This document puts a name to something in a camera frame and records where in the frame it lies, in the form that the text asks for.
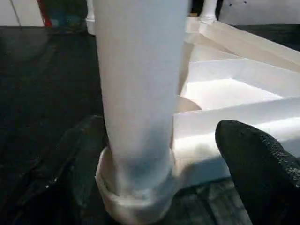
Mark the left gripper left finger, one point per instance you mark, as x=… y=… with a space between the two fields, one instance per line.
x=58 y=175

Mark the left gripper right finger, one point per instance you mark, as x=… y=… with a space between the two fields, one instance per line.
x=262 y=175

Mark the white plastic table top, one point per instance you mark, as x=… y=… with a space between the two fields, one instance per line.
x=234 y=93

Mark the black quilted mat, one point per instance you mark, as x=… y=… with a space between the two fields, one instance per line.
x=47 y=70

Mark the small gold label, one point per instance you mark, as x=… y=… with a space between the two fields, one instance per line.
x=192 y=14

